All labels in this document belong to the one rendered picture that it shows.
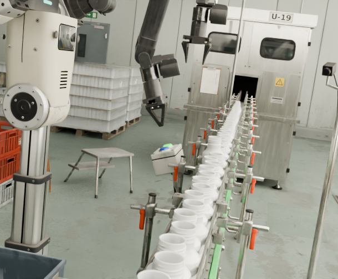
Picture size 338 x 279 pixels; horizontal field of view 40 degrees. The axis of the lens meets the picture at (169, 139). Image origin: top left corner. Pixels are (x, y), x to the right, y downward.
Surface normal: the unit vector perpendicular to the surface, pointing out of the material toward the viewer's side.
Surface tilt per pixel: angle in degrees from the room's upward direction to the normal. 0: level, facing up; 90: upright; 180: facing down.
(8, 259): 90
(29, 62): 101
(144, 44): 115
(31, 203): 90
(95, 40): 90
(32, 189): 90
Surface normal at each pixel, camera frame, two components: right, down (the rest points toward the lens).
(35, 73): -0.20, 0.33
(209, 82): -0.18, 0.12
